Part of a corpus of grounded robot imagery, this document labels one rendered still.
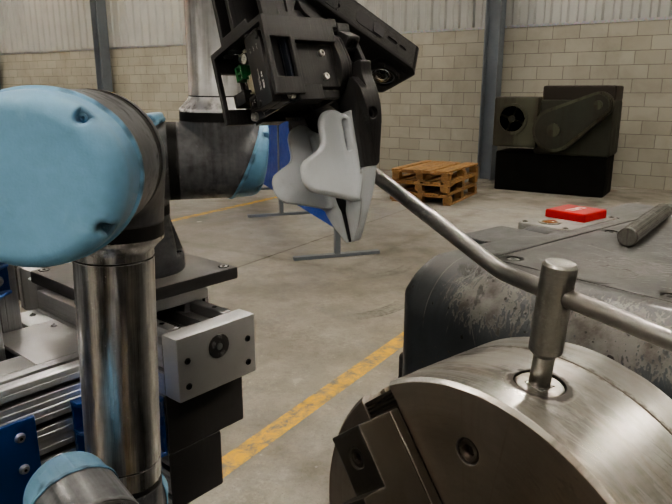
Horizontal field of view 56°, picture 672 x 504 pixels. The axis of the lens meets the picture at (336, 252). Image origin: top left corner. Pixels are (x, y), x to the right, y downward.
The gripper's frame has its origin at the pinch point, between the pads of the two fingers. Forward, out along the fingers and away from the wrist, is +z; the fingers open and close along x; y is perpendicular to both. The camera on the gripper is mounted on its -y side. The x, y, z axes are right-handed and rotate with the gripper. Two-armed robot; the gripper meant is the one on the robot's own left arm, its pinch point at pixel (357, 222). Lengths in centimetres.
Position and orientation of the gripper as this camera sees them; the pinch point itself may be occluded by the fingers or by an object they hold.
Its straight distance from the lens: 46.4
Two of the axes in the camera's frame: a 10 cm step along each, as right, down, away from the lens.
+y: -7.7, 1.6, -6.2
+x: 6.0, -1.4, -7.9
